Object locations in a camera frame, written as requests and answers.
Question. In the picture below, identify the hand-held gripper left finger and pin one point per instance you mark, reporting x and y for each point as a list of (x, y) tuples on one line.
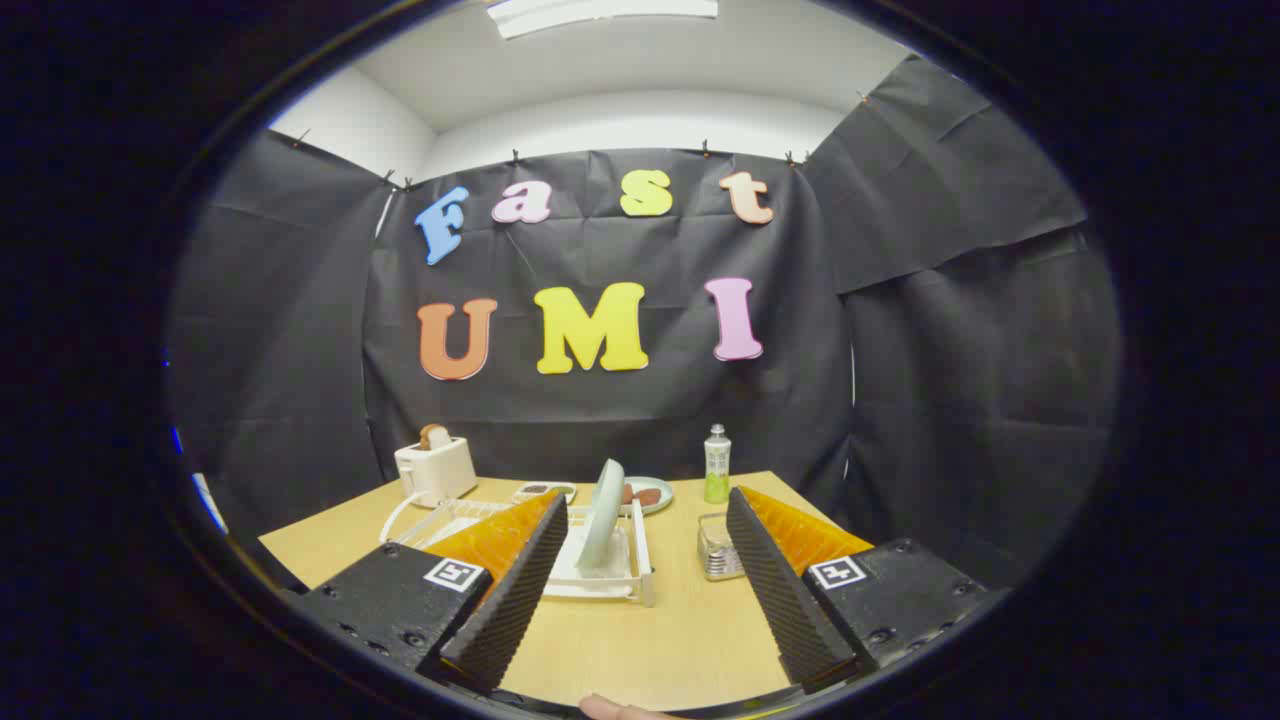
[(515, 600)]

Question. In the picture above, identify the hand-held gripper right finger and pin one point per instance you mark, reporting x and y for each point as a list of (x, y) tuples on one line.
[(780, 590)]

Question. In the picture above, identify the pale green plate with meat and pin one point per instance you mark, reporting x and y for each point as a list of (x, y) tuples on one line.
[(662, 503)]

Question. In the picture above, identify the white divided grain tray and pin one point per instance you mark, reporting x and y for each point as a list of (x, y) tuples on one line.
[(545, 491)]

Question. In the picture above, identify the green drink bottle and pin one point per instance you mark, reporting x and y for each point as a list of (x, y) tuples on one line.
[(717, 470)]

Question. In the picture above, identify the white toaster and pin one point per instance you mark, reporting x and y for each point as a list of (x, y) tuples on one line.
[(437, 472)]

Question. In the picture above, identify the bread slice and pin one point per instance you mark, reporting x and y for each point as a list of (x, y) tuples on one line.
[(435, 436)]

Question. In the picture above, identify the ceiling light panel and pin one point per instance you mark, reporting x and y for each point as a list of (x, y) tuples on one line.
[(600, 12)]

